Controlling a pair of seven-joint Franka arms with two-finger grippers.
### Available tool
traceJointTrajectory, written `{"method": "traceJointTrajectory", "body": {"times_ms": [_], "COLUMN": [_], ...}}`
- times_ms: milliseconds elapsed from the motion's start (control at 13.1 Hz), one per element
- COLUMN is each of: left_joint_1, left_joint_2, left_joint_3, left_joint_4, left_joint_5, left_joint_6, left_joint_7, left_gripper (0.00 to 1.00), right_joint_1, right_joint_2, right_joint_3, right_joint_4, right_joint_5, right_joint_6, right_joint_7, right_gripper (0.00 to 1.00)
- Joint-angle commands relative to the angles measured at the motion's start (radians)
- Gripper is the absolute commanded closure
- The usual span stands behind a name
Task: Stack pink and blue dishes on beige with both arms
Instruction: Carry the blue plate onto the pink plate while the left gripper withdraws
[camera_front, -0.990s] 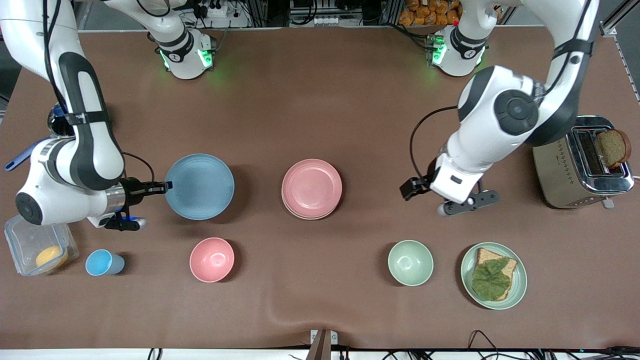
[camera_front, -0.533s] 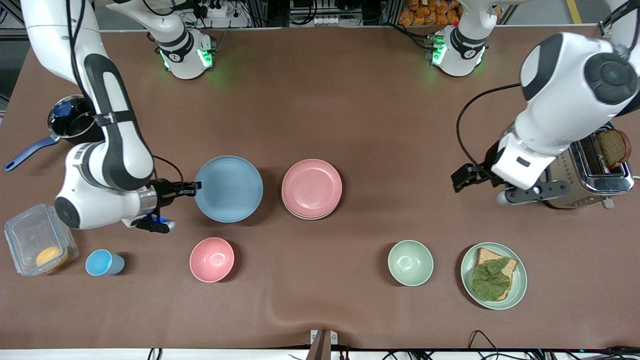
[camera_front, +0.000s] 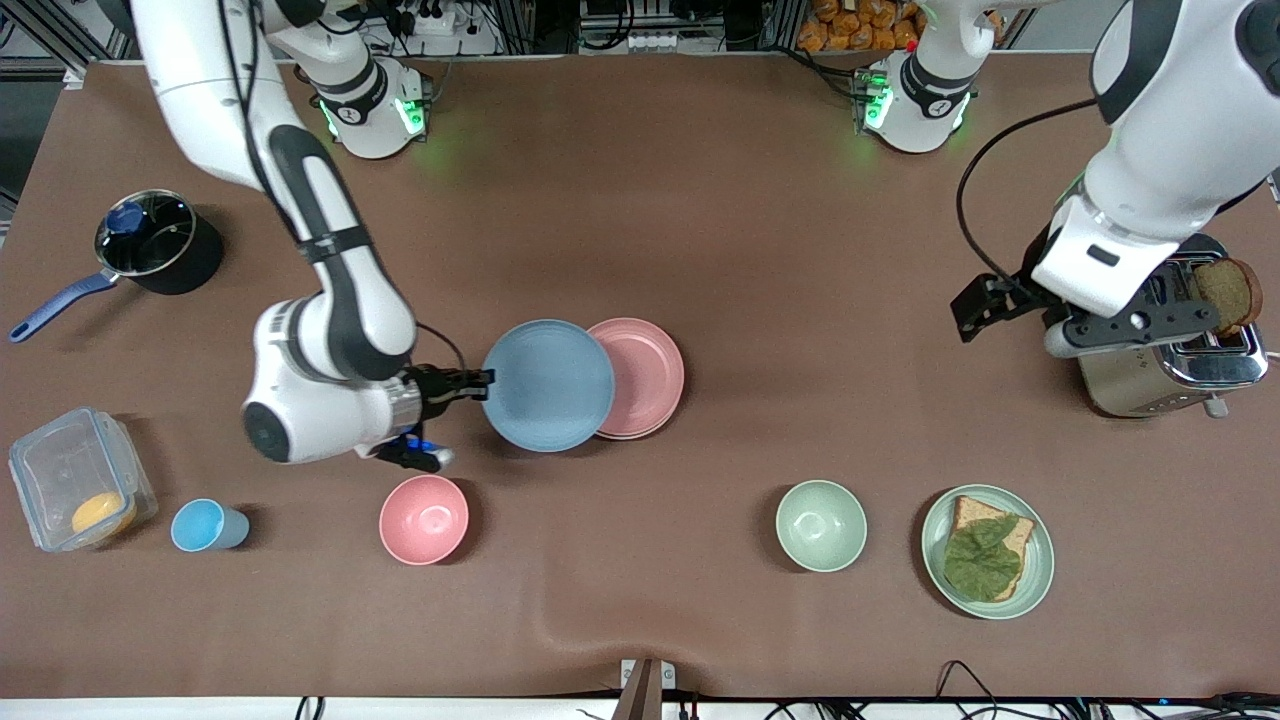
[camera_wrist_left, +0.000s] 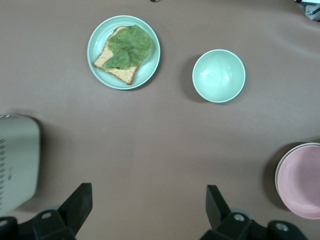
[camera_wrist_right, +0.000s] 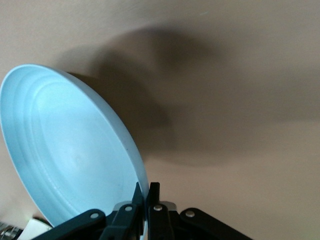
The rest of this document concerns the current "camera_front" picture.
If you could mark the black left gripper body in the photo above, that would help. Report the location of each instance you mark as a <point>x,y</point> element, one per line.
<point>1010,294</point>

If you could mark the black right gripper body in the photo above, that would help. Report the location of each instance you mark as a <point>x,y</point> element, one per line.
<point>434,390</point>

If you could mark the light blue plate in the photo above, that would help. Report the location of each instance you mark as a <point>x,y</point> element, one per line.
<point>548,385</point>

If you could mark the pink plate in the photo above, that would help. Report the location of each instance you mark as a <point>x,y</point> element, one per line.
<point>645,378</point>

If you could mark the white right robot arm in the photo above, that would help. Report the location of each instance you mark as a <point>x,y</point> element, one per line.
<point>340,300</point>

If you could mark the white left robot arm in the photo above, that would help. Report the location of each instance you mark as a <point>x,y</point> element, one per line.
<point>1170,130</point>

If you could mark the pink bowl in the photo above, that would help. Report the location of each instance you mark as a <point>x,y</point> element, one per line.
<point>424,520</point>

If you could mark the beige and chrome toaster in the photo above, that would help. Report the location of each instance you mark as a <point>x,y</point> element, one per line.
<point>1140,385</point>

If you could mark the flat brown bread slice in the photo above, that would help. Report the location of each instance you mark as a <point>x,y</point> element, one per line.
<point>975,510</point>

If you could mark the dark-crusted bread slice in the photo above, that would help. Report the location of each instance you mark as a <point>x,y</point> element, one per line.
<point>1228,295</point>

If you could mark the green lettuce leaf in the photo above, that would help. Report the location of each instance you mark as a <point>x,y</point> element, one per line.
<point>982,562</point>

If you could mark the mint green plate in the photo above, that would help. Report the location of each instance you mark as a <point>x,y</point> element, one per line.
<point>1040,555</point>

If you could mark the mint green bowl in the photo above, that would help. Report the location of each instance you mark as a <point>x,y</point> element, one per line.
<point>821,526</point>

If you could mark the light blue cup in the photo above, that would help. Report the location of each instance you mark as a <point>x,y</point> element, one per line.
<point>200,526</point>

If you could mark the brown table cloth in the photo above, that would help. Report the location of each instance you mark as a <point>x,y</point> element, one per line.
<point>700,200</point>

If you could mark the bag of orange snacks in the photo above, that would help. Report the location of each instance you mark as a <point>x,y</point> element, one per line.
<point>860,25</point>

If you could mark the glass lid with blue knob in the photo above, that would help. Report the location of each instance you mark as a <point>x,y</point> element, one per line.
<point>155,240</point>

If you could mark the white power strip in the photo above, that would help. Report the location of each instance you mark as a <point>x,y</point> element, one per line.
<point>440,25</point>

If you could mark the orange round food piece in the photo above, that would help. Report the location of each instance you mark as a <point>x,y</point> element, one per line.
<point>103,513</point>

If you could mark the clear plastic food container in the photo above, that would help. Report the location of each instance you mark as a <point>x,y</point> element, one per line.
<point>60,470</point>

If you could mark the metal camera stand clamp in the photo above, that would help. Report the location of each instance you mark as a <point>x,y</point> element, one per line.
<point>647,690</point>

